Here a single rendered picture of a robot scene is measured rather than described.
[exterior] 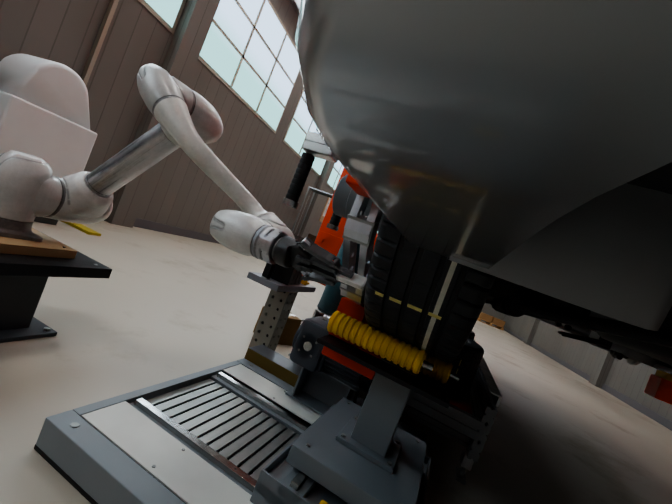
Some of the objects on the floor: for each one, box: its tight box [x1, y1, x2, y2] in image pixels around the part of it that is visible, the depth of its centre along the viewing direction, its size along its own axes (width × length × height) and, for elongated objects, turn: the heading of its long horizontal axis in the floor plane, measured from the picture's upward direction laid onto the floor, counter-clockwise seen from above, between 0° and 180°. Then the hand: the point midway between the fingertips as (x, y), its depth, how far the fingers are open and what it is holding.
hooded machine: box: [0, 54, 97, 225], centre depth 276 cm, size 66×57×125 cm
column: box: [244, 289, 298, 358], centre depth 175 cm, size 10×10×42 cm
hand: (352, 279), depth 79 cm, fingers closed
